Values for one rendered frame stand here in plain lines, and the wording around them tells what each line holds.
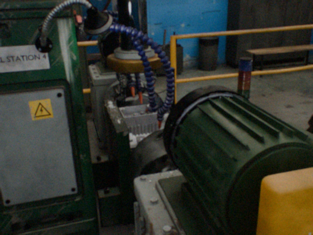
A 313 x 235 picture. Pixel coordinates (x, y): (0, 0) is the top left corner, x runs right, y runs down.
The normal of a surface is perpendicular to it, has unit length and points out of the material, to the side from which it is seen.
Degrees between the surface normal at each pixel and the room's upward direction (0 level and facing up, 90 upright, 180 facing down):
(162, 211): 0
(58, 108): 90
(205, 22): 90
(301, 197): 90
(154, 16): 90
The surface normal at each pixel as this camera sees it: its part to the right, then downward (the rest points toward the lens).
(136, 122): 0.28, 0.36
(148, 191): -0.03, -0.93
